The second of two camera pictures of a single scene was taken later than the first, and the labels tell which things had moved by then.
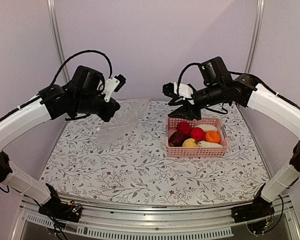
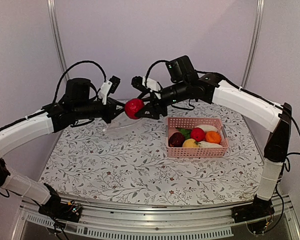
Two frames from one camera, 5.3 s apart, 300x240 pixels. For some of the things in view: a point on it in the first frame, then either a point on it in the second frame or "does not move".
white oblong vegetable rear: [207, 127] does not move
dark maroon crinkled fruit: [176, 139] does not move
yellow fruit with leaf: [190, 142] does not move
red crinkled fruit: [184, 127] to [133, 106]
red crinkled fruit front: [197, 133] does not move
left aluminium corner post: [55, 26] does not move
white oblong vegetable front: [206, 144] does not move
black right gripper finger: [182, 112] to [147, 99]
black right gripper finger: [194, 112] to [152, 110]
